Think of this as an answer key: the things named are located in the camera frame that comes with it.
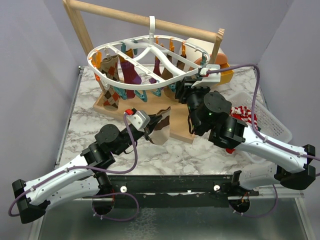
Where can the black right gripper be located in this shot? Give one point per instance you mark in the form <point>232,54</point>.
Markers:
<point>183,88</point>

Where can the toy drawer cabinet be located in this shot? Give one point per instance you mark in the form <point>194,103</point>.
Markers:
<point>221,58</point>

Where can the white plastic basket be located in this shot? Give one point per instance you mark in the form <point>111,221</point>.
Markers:
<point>268,124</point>

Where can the maroon striped sock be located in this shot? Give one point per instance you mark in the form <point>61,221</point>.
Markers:
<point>129,73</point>
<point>156,70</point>

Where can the teal clothespin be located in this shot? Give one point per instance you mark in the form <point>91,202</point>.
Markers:
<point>157,92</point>
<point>141,95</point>

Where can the orange clothespin holding socks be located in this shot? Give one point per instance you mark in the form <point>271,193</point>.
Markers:
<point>171,44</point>

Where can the red white striped sock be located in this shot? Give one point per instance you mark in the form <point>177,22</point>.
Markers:
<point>244,114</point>

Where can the white oval clip hanger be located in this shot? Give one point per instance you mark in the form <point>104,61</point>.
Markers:
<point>149,46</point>

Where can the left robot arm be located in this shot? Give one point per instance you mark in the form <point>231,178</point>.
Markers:
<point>87,174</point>

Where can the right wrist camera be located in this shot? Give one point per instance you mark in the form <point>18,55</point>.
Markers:
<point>207,76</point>

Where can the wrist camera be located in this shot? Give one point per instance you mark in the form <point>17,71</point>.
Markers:
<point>207,76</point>
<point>138,118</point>

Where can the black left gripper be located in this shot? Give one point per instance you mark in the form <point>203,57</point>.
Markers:
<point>154,119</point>

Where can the wooden hanger rack stand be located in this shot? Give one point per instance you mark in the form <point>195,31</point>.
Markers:
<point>113,101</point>

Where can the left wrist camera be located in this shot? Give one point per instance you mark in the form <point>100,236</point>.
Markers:
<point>138,118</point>

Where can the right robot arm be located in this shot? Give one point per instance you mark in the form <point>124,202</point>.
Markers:
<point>209,111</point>

